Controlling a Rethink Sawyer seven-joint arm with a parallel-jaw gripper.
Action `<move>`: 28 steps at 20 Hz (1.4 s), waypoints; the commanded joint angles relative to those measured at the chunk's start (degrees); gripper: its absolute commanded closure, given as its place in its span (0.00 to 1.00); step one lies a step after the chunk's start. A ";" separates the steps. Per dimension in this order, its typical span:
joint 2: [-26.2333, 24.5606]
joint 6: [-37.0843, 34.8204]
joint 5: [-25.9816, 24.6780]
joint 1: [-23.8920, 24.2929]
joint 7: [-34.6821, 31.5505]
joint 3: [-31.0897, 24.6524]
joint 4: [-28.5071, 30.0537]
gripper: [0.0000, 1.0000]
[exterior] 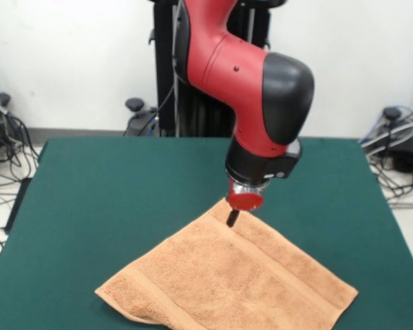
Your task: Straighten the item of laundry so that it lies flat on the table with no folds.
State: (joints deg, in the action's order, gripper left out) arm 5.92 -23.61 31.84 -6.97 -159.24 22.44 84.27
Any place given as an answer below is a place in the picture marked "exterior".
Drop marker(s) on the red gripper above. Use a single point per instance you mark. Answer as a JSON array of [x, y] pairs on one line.
[[246, 202]]

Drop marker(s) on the tan terry towel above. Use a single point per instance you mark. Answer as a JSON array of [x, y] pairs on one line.
[[234, 275]]

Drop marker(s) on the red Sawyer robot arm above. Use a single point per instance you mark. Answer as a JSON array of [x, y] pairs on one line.
[[234, 75]]

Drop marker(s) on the dark green tablecloth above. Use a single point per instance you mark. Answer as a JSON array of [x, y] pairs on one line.
[[89, 206]]

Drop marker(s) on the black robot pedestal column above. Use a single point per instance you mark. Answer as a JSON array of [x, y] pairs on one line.
[[161, 51]]

